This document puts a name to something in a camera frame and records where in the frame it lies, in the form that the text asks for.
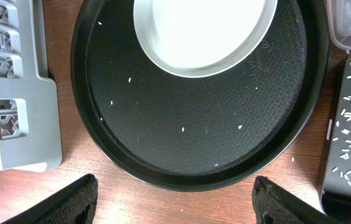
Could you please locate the grey dishwasher rack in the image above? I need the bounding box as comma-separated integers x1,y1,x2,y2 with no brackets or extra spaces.
0,0,62,172

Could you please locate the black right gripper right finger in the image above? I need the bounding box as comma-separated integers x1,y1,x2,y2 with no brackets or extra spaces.
252,176,338,224

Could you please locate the white ceramic plate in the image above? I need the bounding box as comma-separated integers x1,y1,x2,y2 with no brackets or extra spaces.
133,0,278,78

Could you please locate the round black tray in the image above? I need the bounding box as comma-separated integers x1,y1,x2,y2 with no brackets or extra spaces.
70,0,329,192

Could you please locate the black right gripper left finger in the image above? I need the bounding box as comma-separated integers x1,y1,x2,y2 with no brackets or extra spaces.
5,174,98,224

